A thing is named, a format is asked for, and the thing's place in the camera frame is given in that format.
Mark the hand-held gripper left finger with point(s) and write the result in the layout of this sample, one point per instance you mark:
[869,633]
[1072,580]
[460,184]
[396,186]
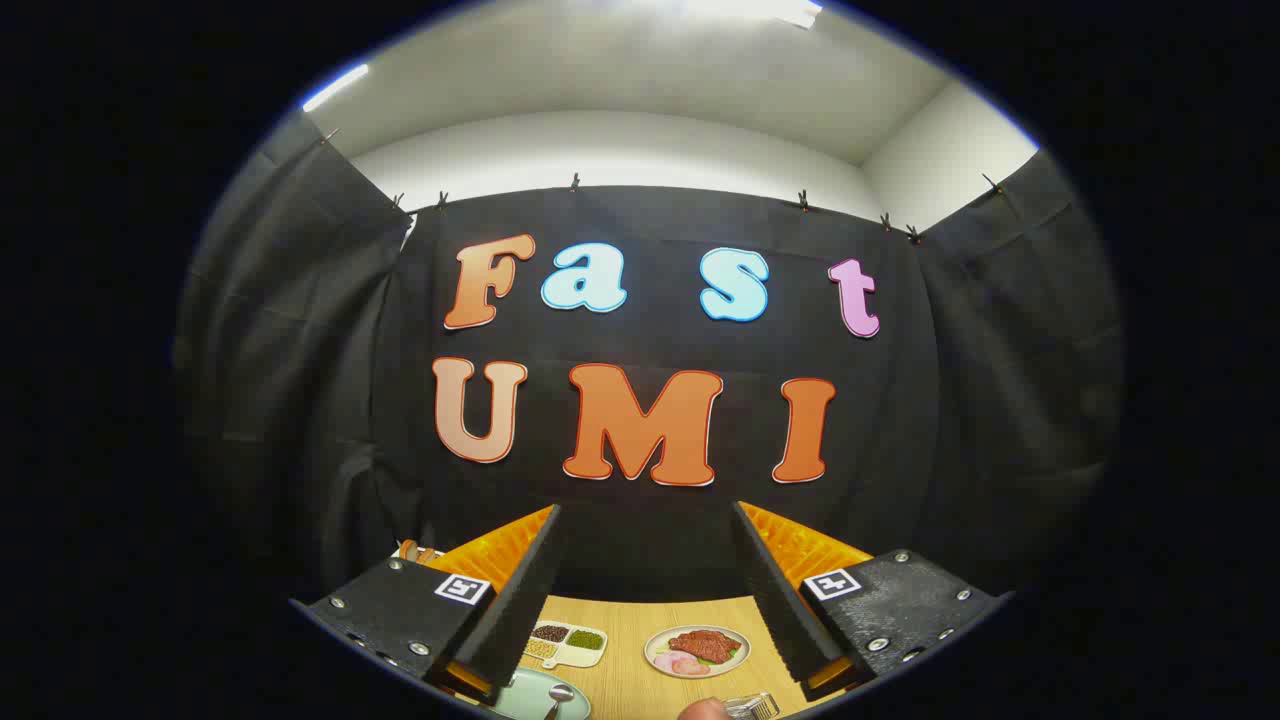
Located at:
[515,610]

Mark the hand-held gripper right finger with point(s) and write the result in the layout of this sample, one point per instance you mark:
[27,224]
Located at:
[775,600]

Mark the white divided bean tray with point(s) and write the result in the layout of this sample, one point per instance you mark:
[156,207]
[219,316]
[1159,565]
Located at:
[566,646]

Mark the brown steak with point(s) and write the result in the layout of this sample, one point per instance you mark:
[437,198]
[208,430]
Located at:
[705,645]

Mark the light blue plate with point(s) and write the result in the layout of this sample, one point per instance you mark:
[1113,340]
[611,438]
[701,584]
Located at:
[520,700]

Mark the red pink ham slice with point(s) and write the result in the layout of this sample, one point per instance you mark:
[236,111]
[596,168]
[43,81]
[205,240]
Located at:
[693,668]

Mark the perforated metal basket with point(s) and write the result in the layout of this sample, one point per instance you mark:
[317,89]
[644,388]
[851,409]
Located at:
[755,708]

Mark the pale pink ham slice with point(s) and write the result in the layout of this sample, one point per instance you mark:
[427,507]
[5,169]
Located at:
[668,662]

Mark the beige dinner plate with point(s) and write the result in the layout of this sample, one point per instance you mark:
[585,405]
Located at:
[655,660]

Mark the row of cloth clips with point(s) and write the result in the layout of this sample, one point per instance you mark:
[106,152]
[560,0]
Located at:
[802,200]

